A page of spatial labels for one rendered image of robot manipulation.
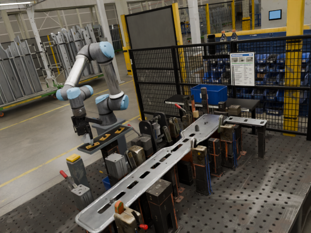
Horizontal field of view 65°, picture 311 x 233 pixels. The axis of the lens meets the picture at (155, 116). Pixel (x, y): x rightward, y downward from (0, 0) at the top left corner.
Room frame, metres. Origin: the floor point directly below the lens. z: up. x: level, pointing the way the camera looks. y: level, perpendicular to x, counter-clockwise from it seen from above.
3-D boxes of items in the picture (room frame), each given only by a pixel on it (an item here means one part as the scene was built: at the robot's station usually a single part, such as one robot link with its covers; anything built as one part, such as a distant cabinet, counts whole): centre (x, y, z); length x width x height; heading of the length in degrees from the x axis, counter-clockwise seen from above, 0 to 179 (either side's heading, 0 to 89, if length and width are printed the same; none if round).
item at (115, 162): (1.28, 0.28, 0.90); 0.13 x 0.10 x 0.41; 48
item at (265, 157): (1.61, -0.76, 0.84); 0.11 x 0.06 x 0.29; 48
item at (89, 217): (1.39, -0.06, 1.00); 1.38 x 0.22 x 0.02; 138
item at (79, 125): (1.36, 0.44, 1.32); 0.09 x 0.08 x 0.12; 121
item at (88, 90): (1.47, 0.42, 1.48); 0.11 x 0.11 x 0.08; 71
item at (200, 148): (1.34, -0.23, 0.87); 0.12 x 0.09 x 0.35; 48
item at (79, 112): (1.36, 0.43, 1.40); 0.08 x 0.08 x 0.05
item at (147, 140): (1.52, 0.10, 0.89); 0.13 x 0.11 x 0.38; 48
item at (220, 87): (2.20, -0.53, 1.09); 0.30 x 0.17 x 0.13; 43
